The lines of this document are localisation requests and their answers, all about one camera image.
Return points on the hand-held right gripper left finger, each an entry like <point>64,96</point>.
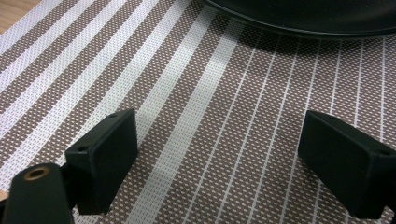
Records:
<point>106,161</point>

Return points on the brown white striped woven placemat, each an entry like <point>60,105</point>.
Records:
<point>218,118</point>

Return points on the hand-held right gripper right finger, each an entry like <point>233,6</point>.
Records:
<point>345,168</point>

